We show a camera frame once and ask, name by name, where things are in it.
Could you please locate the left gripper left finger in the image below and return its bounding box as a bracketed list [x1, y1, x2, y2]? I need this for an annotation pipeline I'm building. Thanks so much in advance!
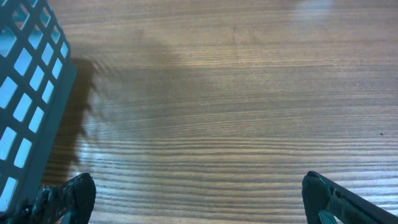
[1, 172, 96, 224]

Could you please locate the grey plastic mesh basket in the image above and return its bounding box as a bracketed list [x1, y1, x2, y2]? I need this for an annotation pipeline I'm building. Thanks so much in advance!
[1, 0, 76, 215]

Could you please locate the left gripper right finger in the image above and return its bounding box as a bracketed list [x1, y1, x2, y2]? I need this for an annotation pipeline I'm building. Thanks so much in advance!
[302, 171, 397, 224]

